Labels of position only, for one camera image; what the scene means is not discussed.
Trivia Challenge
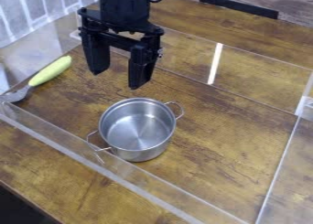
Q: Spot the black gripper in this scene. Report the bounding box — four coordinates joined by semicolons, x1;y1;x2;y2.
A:
78;7;163;90

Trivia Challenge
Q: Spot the green handled metal spoon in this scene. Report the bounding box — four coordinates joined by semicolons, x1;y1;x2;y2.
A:
0;56;72;102

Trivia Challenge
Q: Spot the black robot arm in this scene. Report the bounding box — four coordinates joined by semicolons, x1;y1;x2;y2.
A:
78;0;163;90

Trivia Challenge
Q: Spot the stainless steel pot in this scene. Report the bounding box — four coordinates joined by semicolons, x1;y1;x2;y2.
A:
86;98;185;162

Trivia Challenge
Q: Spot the black strip on table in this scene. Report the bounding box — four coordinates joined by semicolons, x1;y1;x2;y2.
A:
199;0;278;19

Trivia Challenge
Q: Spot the clear acrylic front barrier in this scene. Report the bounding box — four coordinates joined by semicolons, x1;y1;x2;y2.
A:
0;102;249;224

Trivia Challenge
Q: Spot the clear acrylic right barrier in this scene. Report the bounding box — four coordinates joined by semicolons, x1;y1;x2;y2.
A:
255;73;313;224

